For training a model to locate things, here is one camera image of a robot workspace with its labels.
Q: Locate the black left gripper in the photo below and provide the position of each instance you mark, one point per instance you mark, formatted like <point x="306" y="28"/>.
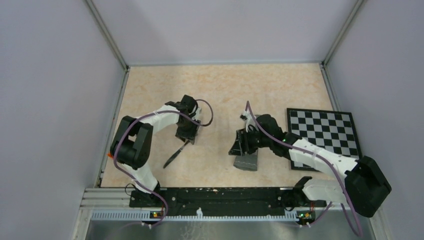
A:
<point x="190" y="135"/>

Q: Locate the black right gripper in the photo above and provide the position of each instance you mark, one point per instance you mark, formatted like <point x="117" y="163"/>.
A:
<point x="241" y="144"/>

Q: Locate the grey cloth napkin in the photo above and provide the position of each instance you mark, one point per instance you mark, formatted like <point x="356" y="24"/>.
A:
<point x="247" y="162"/>

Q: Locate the silver table knife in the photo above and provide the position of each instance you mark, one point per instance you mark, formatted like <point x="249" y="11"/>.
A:
<point x="175" y="155"/>

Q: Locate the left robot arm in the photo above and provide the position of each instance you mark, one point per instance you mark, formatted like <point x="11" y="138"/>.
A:
<point x="131" y="145"/>

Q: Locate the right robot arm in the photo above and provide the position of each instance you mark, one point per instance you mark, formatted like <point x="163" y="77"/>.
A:
<point x="358" y="182"/>

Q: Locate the colourful card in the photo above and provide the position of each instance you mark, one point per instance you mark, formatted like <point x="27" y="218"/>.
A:
<point x="109" y="155"/>

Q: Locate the black white checkerboard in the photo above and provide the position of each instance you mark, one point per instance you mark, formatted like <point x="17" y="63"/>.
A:
<point x="334" y="131"/>

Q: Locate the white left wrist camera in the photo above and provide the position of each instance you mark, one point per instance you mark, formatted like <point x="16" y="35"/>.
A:
<point x="196" y="113"/>

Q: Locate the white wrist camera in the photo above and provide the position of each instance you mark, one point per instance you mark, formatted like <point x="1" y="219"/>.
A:
<point x="247" y="118"/>
<point x="196" y="113"/>

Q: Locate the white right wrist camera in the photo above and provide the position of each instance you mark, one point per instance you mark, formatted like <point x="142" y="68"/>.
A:
<point x="247" y="118"/>

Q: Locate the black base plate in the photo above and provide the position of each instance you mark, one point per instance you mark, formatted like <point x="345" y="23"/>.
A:
<point x="225" y="201"/>

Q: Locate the aluminium frame rail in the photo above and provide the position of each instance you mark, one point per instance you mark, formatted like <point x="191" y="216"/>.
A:
<point x="113" y="204"/>

